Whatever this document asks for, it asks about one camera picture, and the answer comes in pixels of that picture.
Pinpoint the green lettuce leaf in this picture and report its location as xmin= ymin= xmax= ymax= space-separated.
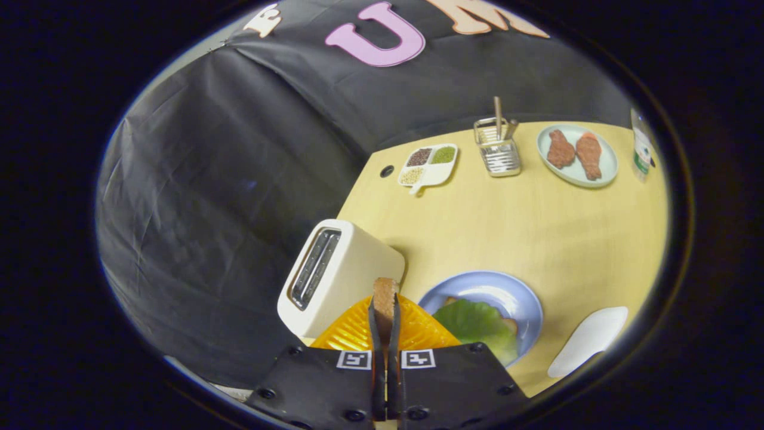
xmin=433 ymin=299 xmax=519 ymax=366

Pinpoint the pale green oval plate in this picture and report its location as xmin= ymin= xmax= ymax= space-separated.
xmin=537 ymin=124 xmax=619 ymax=189

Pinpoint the meat piece with orange edge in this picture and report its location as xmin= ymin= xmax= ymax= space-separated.
xmin=575 ymin=132 xmax=603 ymax=181

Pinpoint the bread slice with ham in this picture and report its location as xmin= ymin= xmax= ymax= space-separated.
xmin=443 ymin=296 xmax=519 ymax=335

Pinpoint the blue plate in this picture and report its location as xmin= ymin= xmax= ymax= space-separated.
xmin=418 ymin=271 xmax=544 ymax=368

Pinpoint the clear bottle with green label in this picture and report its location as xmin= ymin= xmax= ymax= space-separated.
xmin=630 ymin=107 xmax=654 ymax=182

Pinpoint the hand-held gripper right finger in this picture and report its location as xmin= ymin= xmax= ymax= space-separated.
xmin=388 ymin=293 xmax=529 ymax=430

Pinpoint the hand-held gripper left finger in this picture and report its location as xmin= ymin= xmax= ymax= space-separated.
xmin=246 ymin=293 xmax=386 ymax=430

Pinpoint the toasted bread slice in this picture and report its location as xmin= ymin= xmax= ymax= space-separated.
xmin=372 ymin=277 xmax=401 ymax=335

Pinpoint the black backdrop cloth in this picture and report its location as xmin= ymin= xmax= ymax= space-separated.
xmin=95 ymin=0 xmax=633 ymax=389

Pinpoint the white toaster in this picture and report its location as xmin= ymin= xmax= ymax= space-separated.
xmin=277 ymin=219 xmax=406 ymax=339

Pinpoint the white divided condiment dish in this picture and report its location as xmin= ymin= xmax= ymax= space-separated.
xmin=398 ymin=143 xmax=459 ymax=196

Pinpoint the brown meat piece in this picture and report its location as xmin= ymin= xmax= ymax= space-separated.
xmin=547 ymin=130 xmax=577 ymax=169

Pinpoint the metal wire utensil holder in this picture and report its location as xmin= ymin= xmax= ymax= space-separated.
xmin=473 ymin=117 xmax=522 ymax=178

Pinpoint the white plate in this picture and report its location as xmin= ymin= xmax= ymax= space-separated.
xmin=547 ymin=306 xmax=629 ymax=379

